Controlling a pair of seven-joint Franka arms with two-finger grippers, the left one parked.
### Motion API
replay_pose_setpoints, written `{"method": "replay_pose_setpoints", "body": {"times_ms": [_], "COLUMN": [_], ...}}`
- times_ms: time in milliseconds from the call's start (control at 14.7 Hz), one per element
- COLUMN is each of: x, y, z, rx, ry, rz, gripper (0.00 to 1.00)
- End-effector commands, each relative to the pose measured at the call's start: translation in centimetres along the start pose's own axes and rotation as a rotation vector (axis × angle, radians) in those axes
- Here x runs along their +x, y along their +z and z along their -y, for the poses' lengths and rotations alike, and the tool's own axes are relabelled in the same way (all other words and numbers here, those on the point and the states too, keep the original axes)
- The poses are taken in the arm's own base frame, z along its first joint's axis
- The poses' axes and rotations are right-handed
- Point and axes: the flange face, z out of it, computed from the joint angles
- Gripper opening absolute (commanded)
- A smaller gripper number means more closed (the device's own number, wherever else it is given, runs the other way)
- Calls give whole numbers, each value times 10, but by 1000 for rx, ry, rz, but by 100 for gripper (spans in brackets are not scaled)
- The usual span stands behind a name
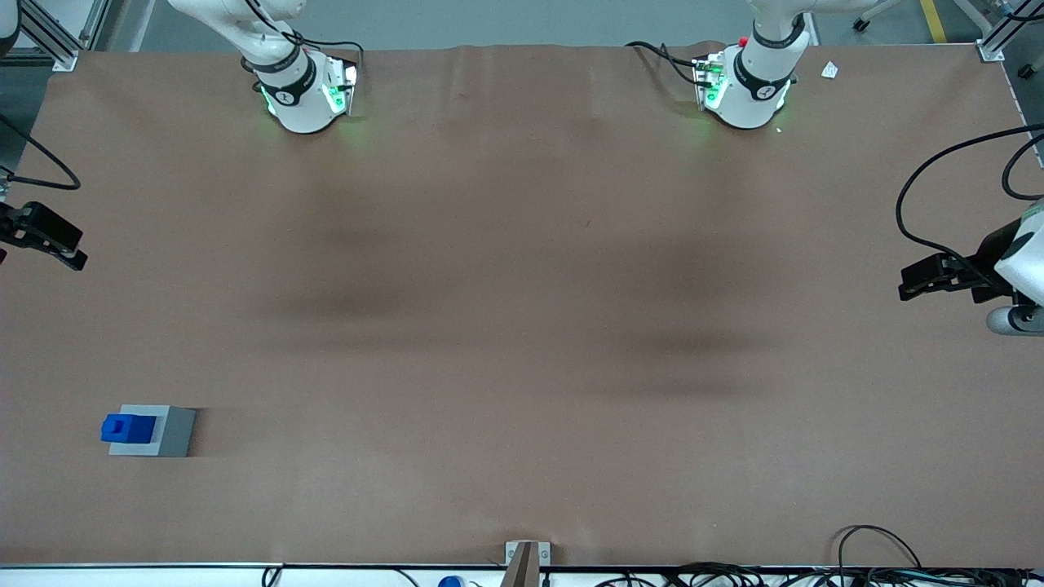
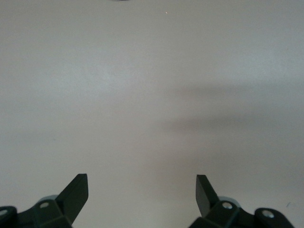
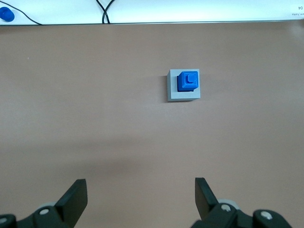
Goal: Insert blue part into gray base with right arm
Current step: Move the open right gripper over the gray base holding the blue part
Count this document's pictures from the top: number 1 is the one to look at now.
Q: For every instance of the brown table cover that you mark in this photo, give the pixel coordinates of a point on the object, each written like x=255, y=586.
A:
x=522, y=326

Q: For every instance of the white stand leg with caster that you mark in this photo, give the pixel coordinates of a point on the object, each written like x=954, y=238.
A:
x=861, y=24

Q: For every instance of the grey metal bracket plate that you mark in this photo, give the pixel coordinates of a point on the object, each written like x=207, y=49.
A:
x=512, y=552

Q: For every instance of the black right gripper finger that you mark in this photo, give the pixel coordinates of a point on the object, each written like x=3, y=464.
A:
x=12, y=222
x=57, y=236

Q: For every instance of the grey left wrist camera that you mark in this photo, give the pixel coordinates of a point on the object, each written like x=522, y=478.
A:
x=1015, y=320

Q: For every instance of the aluminium frame post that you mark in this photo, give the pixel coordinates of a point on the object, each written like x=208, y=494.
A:
x=991, y=47
x=50, y=37

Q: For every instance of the grey camera mount beam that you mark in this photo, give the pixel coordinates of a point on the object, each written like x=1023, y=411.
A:
x=522, y=567

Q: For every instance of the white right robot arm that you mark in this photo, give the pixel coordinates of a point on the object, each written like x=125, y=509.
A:
x=302, y=106

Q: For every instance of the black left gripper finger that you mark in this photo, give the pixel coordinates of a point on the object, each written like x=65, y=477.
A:
x=930, y=277
x=987, y=273

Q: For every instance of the white paper scrap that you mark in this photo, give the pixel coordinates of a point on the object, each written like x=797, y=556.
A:
x=829, y=70

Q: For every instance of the blue plastic part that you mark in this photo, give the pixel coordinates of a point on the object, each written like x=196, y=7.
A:
x=122, y=428

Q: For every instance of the gray square base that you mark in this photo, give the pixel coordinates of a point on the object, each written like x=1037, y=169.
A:
x=175, y=432

